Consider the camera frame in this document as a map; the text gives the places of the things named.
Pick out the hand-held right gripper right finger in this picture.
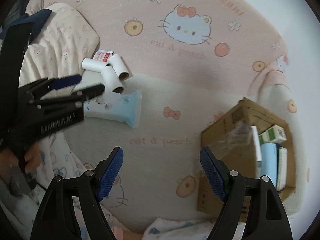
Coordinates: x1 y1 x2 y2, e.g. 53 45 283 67
200 147 293 240

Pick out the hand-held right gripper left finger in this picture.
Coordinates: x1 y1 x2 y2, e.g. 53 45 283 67
30 146 125 240

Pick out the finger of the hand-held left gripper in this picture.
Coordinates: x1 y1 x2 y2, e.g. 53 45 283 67
19 74 82 98
27 84 105 110

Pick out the white paper roll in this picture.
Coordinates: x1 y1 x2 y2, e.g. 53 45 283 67
101 66 125 93
82 58 110 70
107 54 130 81

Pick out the brown cardboard box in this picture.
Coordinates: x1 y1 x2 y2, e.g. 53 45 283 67
197 97 297 223

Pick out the person's left hand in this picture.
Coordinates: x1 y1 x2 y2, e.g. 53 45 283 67
0 144 41 174

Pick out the red and white spout pouch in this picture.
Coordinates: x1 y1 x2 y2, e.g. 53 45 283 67
93 49 115 63

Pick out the cream printed pillow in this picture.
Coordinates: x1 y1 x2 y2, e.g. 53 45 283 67
19 2 101 85

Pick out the crumpled clear packing tape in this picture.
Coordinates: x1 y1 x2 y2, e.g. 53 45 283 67
215 120 253 155

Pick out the white quilt with blue print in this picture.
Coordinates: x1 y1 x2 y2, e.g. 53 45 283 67
0 130 218 240

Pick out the flat white box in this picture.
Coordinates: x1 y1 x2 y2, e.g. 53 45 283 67
250 125 262 162

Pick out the light blue flat box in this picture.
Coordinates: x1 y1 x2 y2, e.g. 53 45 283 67
256 143 280 188

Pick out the dark blue cloth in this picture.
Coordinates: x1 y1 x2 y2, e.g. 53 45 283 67
0 9 53 45

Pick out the white box with green edge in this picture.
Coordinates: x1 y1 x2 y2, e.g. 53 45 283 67
276 146 288 189

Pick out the green and white carton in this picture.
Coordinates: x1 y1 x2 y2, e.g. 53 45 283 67
258 124 287 144

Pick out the pink cat print bedsheet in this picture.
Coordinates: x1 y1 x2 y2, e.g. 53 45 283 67
25 0 300 233

